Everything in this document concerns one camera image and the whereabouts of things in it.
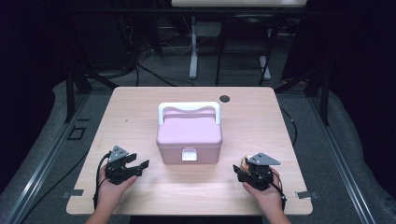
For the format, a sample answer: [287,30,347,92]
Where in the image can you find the black chair frame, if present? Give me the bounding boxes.
[215,13,278,87]

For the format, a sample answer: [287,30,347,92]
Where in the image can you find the right hand-held gripper cable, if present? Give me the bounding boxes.
[270,172,288,213]

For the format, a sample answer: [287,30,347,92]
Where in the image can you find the black metal stand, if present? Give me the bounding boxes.
[64,66,120,124]
[274,66,331,127]

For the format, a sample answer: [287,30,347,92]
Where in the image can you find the left hand-held gripper cable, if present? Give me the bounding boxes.
[92,151,111,210]

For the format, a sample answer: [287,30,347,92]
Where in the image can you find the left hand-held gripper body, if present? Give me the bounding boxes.
[105,145,138,186]

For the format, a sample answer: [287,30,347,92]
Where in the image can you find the person's left hand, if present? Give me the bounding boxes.
[97,169,138,213]

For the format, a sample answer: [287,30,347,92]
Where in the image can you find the black cables on floor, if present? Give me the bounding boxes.
[134,62,195,88]

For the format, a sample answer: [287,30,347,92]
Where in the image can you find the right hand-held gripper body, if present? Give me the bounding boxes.
[237,152,281,191]

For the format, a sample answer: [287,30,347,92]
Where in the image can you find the pink storage box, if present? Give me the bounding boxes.
[155,101,223,165]

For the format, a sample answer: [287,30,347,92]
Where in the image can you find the white desk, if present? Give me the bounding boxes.
[171,0,307,81]

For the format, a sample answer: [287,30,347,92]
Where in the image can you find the black floor cable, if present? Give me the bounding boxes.
[21,148,92,224]

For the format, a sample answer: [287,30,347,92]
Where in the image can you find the person's right hand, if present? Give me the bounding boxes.
[243,169,285,216]

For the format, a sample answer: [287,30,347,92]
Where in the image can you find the hand-held gripper cable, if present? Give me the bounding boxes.
[270,172,288,213]
[92,151,111,210]

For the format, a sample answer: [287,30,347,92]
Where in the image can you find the grey tape piece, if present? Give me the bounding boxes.
[61,189,85,199]
[295,190,319,200]

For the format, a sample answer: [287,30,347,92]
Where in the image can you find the metal floor rail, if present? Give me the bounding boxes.
[3,92,92,224]
[307,96,377,224]

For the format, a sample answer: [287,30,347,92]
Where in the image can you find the black cable beside table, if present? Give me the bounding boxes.
[279,106,298,147]

